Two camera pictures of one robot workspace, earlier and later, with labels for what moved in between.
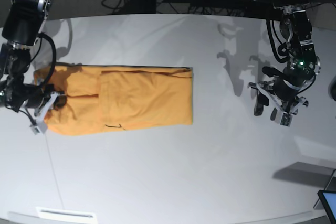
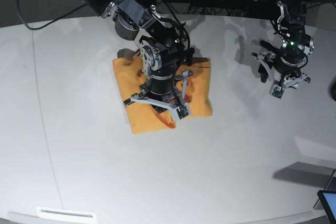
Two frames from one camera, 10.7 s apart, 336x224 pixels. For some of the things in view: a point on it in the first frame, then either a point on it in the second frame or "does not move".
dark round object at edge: [332, 89] does not move
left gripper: [43, 103] -> [168, 91]
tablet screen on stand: [327, 198] does not move
